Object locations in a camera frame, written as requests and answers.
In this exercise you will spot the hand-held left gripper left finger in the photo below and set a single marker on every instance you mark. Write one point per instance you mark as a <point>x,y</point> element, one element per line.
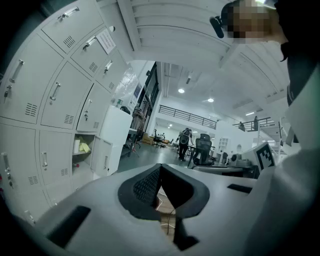
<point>127,200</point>

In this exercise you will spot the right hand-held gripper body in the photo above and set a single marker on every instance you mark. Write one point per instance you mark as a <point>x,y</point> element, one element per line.
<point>265,156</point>

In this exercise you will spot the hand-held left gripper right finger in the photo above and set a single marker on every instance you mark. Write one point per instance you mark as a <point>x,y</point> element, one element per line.
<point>190,197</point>

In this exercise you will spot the white locker cabinets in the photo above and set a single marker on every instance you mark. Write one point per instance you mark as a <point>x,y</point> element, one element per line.
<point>57,95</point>

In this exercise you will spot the black stair railing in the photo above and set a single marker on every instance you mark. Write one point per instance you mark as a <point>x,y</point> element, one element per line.
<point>265,122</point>

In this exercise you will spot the rectangular ceiling light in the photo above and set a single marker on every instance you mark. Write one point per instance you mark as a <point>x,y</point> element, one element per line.
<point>250,113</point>

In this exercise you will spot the black mesh office chair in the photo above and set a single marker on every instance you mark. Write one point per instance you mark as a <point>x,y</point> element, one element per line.
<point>202,147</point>

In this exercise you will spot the small red object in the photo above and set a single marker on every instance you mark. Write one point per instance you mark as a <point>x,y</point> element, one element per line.
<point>77,165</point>

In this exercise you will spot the brown cardboard box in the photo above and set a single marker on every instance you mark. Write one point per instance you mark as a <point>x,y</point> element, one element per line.
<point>147,139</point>

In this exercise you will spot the grey metal workbench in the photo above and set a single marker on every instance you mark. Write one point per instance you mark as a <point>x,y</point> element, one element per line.
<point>132,135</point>

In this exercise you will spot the yellow cloth in locker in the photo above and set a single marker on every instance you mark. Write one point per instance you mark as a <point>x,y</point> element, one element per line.
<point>84,146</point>

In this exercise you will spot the round ceiling light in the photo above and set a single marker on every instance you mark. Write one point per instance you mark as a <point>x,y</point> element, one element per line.
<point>210,100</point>
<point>181,90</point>

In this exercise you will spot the hanging clothes rack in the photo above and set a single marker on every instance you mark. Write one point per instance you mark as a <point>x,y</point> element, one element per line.
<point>138,117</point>

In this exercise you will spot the black mezzanine railing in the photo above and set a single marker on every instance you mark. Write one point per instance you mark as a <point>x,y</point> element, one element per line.
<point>188,114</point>

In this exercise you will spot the person's black shirt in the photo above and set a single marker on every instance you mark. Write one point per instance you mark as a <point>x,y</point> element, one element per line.
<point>300,70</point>

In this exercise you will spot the clear plastic sheet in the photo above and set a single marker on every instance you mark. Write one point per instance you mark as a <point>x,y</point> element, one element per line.
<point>125,85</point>

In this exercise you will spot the black framed window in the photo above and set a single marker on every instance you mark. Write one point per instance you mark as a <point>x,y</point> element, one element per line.
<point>153,85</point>

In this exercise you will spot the person's face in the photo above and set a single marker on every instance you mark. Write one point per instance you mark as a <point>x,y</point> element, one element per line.
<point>252,22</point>

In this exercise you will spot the white paper notice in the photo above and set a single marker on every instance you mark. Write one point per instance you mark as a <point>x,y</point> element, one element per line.
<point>106,41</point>

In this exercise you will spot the dark blue wall poster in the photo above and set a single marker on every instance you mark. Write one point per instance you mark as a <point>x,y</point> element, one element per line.
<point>137,90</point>

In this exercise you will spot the black head camera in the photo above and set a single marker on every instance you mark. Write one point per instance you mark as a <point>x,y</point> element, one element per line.
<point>217,27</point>

